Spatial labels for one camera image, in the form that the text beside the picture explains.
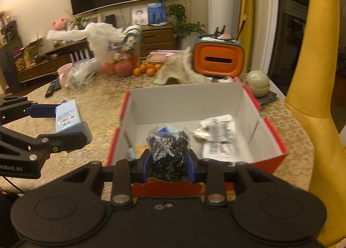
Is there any blue picture card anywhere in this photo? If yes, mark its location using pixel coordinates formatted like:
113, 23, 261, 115
148, 2, 166, 25

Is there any white plastic bag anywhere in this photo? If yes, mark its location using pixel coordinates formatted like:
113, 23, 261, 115
47, 22, 126, 63

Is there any orange and green tissue box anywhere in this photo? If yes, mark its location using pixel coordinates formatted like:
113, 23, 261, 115
193, 34, 244, 77

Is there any desktop with yellow lace cloth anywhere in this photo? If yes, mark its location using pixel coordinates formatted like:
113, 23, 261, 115
0, 71, 315, 202

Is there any dark grey mat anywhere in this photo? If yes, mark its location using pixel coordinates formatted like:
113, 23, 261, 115
255, 90, 279, 106

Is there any pile of small oranges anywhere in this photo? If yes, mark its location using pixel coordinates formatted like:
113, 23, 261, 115
132, 63, 163, 77

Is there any dark shelf unit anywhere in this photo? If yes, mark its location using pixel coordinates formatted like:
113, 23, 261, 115
0, 19, 23, 94

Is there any white photo frame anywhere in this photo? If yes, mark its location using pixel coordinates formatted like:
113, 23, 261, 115
81, 14, 99, 25

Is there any round beige jar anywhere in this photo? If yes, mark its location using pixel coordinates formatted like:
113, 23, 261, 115
245, 70, 270, 98

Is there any black snack packet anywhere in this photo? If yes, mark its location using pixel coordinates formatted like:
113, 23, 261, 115
147, 126, 191, 184

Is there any clear plastic bag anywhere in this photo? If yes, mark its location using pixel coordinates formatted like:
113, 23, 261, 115
67, 60, 100, 90

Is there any portrait photo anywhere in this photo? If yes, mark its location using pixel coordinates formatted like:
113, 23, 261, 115
131, 8, 149, 26

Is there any white router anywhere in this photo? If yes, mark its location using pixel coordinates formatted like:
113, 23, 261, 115
69, 48, 91, 61

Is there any pink pig plush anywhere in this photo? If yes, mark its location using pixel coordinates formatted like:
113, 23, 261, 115
52, 17, 69, 32

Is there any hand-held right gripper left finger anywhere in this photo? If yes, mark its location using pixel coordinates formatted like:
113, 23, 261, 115
62, 150, 152, 207

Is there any yellow curtain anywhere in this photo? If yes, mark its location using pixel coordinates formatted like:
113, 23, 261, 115
238, 0, 258, 73

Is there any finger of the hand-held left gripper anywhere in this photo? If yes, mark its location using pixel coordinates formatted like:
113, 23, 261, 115
0, 96, 58, 124
0, 122, 92, 167

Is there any twig plant in pot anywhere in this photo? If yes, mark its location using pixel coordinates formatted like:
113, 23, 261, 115
27, 31, 45, 64

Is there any black speaker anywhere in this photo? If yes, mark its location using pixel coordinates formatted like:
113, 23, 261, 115
105, 14, 117, 29

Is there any yellow chair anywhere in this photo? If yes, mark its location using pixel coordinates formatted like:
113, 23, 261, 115
285, 0, 346, 248

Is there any small potted plant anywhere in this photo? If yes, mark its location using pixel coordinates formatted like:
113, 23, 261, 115
67, 16, 87, 30

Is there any pink flat case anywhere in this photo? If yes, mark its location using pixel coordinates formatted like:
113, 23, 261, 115
148, 50, 182, 64

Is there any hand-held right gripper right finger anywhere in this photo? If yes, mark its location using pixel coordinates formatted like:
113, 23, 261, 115
186, 151, 273, 207

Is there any wooden TV cabinet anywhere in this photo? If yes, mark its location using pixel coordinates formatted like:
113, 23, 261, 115
17, 22, 176, 83

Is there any pink mug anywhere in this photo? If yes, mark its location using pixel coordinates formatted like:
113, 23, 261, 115
57, 63, 74, 89

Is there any red apple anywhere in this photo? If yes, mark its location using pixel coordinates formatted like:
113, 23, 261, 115
114, 59, 135, 77
101, 62, 117, 75

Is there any beige cloth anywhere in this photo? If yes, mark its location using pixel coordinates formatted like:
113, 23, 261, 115
152, 47, 212, 86

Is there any white printed wrapper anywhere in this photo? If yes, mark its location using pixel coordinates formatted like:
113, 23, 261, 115
199, 114, 240, 162

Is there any small light-blue carton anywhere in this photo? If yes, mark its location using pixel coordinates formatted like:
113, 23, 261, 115
55, 99, 82, 133

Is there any red cardboard box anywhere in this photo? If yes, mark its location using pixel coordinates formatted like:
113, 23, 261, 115
105, 82, 288, 198

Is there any black cable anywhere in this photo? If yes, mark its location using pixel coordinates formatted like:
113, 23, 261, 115
0, 175, 23, 194

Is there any tall green houseplant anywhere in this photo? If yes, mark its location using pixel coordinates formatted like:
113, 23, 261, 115
151, 0, 206, 46

